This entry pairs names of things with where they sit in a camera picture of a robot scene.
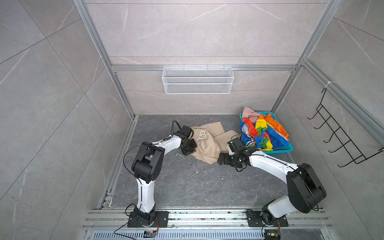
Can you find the beige drawstring shorts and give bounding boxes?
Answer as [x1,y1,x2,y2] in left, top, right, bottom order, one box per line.
[192,122,240,165]

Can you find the teal plastic basket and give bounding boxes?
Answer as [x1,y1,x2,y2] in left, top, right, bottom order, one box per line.
[239,111,294,154]

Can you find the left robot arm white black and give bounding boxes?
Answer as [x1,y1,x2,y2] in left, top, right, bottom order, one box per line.
[132,135,197,227]

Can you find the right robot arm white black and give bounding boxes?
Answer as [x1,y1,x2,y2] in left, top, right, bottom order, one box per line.
[218,147,327,226]

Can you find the rainbow coloured shorts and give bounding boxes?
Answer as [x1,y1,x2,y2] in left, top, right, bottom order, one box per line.
[239,113,291,152]

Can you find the pink shorts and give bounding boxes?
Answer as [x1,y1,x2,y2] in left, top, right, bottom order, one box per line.
[242,107,261,122]

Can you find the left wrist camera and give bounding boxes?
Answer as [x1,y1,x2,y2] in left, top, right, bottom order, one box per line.
[174,126,194,139]

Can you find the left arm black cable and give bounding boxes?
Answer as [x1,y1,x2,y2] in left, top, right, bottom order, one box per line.
[122,120,182,178]

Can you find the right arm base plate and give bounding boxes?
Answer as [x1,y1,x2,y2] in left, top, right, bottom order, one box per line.
[245,209,289,227]

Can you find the white wire mesh basket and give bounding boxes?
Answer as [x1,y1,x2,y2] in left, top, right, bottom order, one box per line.
[162,67,235,95]

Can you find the aluminium mounting rail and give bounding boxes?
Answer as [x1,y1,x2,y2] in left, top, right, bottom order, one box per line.
[81,207,332,230]

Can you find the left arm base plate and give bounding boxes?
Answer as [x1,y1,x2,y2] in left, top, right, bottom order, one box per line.
[127,211,169,228]

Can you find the black wire hook rack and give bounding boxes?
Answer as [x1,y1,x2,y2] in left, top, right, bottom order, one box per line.
[307,88,384,168]

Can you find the aluminium frame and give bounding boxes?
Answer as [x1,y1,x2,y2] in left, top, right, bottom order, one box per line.
[71,0,384,145]

